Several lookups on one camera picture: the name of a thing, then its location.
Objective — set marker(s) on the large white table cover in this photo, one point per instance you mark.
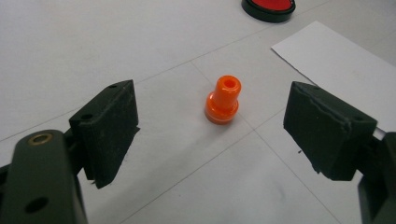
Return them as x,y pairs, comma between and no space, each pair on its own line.
62,46

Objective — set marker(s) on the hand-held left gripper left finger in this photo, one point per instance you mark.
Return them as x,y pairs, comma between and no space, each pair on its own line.
106,133

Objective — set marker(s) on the small white paper sheet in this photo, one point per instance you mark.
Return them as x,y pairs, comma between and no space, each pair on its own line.
342,68

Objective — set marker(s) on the orange stamp cap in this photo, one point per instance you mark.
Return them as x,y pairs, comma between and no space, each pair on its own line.
219,113

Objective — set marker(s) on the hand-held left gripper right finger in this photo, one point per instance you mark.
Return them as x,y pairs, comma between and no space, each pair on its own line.
327,133

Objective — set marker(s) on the orange stamp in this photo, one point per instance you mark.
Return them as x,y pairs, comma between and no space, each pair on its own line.
227,90

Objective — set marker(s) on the round red ink pad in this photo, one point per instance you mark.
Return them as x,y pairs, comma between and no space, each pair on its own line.
267,15

